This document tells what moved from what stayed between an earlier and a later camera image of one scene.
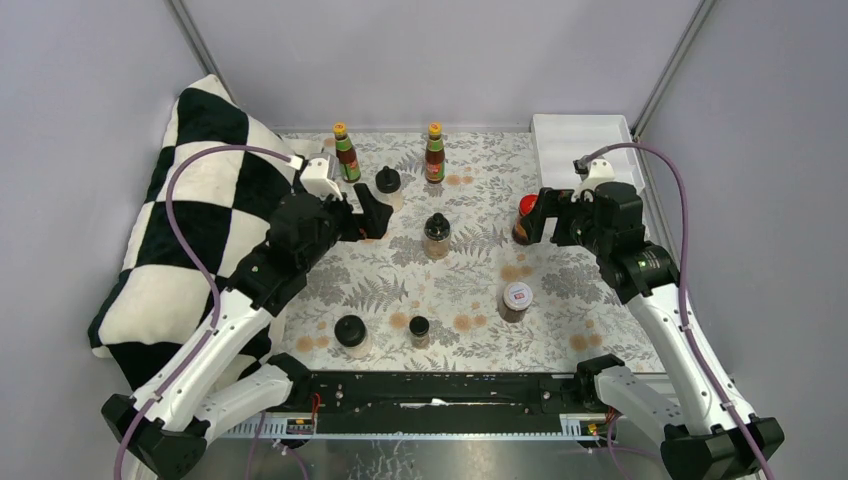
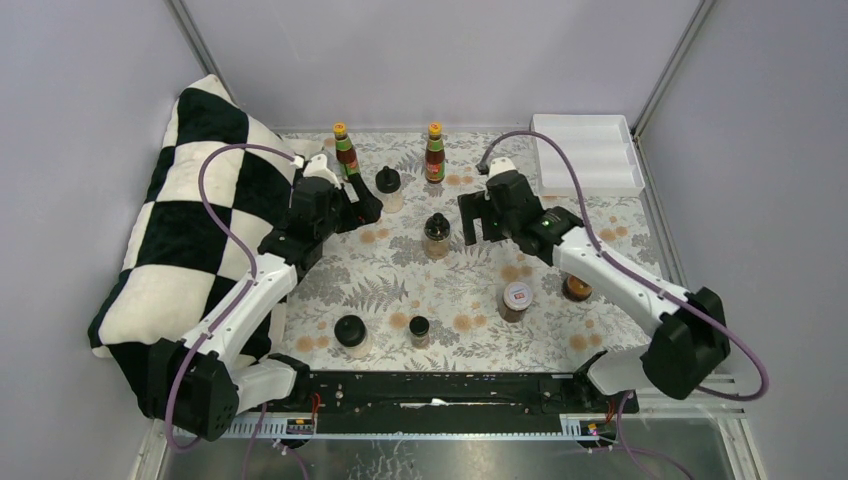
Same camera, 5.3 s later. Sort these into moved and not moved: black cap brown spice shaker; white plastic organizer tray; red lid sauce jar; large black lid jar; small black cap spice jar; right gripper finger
Moved: right gripper finger; red lid sauce jar
Not moved: large black lid jar; small black cap spice jar; white plastic organizer tray; black cap brown spice shaker
